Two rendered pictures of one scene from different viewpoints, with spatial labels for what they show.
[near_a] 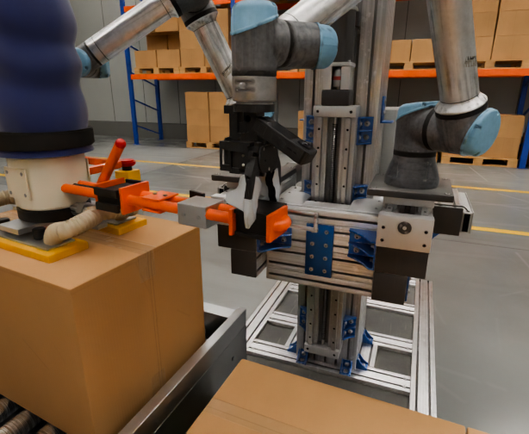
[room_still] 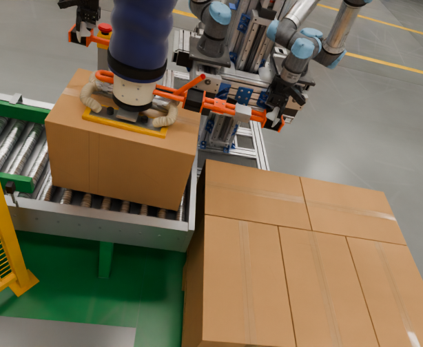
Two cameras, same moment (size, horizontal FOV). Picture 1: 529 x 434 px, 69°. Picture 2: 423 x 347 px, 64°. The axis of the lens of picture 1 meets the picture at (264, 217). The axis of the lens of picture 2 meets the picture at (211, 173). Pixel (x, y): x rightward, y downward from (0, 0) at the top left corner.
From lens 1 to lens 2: 1.13 m
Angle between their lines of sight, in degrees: 42
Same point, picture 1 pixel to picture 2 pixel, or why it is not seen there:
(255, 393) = (221, 175)
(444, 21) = (347, 17)
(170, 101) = not seen: outside the picture
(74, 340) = (187, 173)
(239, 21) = (301, 54)
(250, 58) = (300, 68)
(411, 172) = not seen: hidden behind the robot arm
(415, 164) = not seen: hidden behind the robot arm
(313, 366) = (209, 149)
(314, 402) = (246, 175)
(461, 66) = (344, 35)
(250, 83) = (295, 76)
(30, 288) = (164, 153)
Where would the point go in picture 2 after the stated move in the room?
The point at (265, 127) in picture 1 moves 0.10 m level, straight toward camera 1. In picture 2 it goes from (292, 90) to (306, 107)
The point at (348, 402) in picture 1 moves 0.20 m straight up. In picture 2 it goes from (258, 173) to (271, 149)
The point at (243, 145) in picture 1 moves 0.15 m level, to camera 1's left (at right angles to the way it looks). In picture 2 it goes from (282, 97) to (250, 98)
